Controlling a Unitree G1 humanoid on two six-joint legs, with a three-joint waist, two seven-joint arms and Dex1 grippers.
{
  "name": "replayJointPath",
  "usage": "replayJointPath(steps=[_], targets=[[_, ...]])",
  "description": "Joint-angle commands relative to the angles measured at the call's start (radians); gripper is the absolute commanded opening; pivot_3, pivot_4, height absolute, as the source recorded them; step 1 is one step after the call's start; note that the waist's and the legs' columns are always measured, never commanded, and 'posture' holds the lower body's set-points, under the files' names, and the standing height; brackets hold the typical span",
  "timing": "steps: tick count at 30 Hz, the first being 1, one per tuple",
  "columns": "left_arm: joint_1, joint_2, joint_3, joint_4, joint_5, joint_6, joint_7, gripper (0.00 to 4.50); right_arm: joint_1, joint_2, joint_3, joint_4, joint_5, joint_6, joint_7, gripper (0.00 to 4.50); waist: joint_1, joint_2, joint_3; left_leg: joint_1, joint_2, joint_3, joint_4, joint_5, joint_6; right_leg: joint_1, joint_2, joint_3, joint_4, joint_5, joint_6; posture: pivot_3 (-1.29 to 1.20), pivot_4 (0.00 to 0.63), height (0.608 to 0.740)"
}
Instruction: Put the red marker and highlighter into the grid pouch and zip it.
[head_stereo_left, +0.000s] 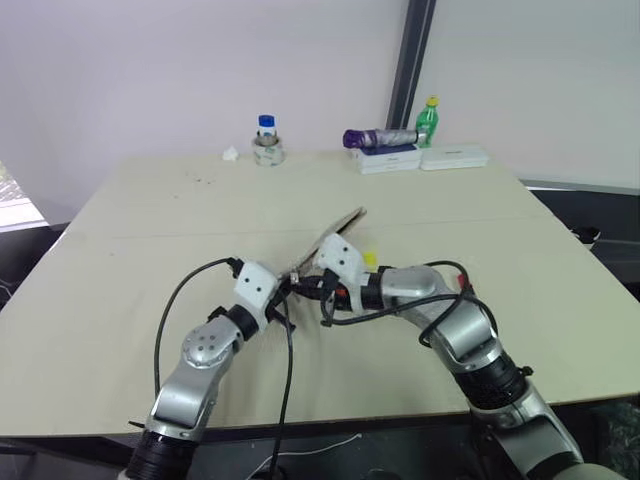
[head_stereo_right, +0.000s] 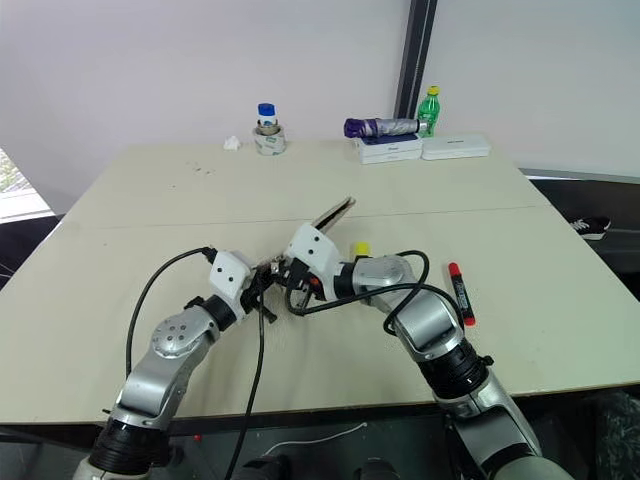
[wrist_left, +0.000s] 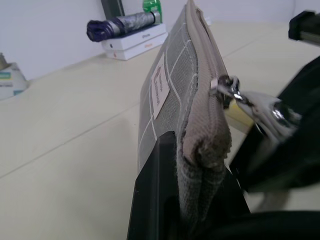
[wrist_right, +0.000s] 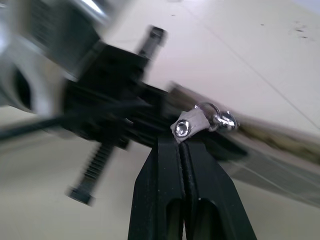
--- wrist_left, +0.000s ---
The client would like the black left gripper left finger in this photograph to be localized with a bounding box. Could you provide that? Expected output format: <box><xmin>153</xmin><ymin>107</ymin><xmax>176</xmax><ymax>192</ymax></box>
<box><xmin>126</xmin><ymin>130</ymin><xmax>185</xmax><ymax>240</ymax></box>

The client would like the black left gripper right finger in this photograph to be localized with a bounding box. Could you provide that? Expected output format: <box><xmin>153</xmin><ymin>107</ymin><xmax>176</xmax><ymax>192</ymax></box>
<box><xmin>194</xmin><ymin>164</ymin><xmax>320</xmax><ymax>240</ymax></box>

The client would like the folded purple grey umbrella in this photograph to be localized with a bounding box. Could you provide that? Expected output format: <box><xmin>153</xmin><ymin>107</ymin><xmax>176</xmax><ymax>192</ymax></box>
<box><xmin>86</xmin><ymin>10</ymin><xmax>161</xmax><ymax>43</ymax></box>

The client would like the white container teal label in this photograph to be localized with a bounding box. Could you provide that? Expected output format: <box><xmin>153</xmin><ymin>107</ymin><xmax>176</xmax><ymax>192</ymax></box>
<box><xmin>0</xmin><ymin>52</ymin><xmax>29</xmax><ymax>101</ymax></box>

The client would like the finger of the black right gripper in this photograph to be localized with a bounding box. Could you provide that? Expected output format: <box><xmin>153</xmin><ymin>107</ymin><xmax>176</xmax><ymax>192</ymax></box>
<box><xmin>245</xmin><ymin>117</ymin><xmax>320</xmax><ymax>194</ymax></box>
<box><xmin>274</xmin><ymin>54</ymin><xmax>320</xmax><ymax>126</ymax></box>

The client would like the yellow highlighter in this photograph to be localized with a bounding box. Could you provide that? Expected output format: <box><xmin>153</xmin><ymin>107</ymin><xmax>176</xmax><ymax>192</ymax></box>
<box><xmin>226</xmin><ymin>98</ymin><xmax>255</xmax><ymax>135</ymax></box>

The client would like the white flat product box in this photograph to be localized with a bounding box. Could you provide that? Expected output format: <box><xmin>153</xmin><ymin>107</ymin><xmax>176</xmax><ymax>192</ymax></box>
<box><xmin>104</xmin><ymin>39</ymin><xmax>168</xmax><ymax>61</ymax></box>
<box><xmin>101</xmin><ymin>22</ymin><xmax>168</xmax><ymax>53</ymax></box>

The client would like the green plastic bottle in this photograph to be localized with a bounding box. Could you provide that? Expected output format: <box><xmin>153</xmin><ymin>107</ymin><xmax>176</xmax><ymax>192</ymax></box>
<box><xmin>141</xmin><ymin>0</ymin><xmax>163</xmax><ymax>25</ymax></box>

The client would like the dark upright frame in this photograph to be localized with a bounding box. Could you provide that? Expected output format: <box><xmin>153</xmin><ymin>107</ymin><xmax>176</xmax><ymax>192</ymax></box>
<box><xmin>100</xmin><ymin>0</ymin><xmax>125</xmax><ymax>21</ymax></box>

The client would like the grey grid zipper pouch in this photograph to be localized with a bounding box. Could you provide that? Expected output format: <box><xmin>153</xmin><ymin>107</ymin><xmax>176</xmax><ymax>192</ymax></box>
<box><xmin>137</xmin><ymin>0</ymin><xmax>302</xmax><ymax>240</ymax></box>

